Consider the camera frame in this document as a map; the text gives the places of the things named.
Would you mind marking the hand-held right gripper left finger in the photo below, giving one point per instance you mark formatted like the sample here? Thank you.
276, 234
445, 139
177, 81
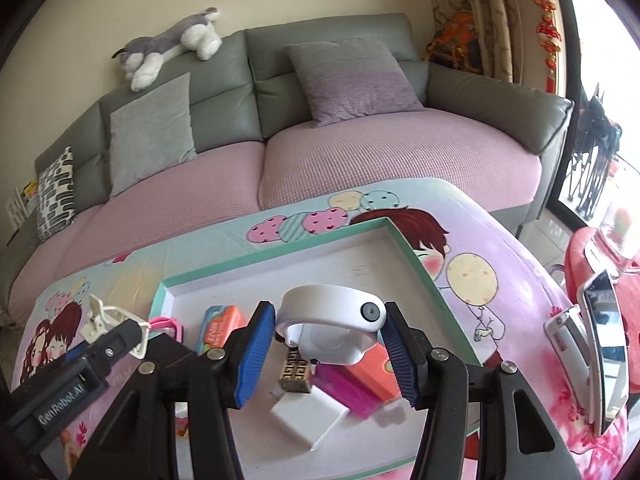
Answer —
252, 355

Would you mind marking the beige patterned curtain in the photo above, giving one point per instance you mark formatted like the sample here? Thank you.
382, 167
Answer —
475, 5

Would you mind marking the pink sofa cover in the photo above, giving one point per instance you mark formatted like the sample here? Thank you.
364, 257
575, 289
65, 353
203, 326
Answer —
350, 160

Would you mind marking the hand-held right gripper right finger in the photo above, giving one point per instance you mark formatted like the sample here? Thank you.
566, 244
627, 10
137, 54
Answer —
400, 360

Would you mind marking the grey sofa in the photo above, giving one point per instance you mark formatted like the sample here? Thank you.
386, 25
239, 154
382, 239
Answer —
325, 35

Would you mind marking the large orange blue toy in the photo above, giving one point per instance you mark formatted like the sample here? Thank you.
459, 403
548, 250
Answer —
367, 375

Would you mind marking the white plastic clip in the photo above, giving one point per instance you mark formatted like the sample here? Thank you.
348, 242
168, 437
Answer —
100, 317

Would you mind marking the white magazine rack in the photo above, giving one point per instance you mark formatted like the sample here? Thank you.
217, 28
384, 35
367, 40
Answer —
20, 207

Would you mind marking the black white patterned pillow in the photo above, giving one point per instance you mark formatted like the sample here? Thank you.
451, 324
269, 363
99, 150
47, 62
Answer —
55, 195

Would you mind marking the grey white plush dog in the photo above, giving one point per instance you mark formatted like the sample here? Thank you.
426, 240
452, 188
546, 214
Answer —
170, 40

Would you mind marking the printed cartoon blanket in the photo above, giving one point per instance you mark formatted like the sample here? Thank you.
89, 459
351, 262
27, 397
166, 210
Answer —
500, 270

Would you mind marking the black metal railing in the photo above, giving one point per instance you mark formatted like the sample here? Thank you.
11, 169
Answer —
595, 160

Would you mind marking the plain grey pillow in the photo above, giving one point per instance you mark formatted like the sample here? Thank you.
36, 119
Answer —
150, 135

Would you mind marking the orange decoration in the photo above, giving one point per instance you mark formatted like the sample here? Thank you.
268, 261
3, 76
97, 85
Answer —
450, 37

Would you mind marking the grey purple pillow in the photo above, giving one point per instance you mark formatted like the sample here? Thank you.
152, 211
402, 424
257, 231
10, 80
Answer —
350, 80

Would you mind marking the small orange blue toy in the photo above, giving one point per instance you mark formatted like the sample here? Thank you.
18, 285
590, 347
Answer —
220, 327

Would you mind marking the red chair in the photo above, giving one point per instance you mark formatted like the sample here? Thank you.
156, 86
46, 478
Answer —
580, 255

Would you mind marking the red hanging decoration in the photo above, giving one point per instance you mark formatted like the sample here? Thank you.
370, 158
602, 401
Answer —
545, 25

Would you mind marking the magenta flash drive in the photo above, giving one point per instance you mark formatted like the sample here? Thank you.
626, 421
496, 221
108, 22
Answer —
345, 390

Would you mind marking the teal cardboard tray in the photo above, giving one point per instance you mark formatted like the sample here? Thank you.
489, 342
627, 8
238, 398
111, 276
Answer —
350, 260

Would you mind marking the white charger plug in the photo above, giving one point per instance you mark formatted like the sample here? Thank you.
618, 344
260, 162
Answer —
307, 420

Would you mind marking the pink smartwatch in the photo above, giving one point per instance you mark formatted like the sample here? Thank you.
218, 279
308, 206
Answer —
167, 322

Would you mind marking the gold patterned box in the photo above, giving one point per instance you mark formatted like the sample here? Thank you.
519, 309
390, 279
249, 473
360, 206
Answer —
295, 375

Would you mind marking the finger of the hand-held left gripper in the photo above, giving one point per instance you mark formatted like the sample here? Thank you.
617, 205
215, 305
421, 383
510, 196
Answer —
75, 353
115, 347

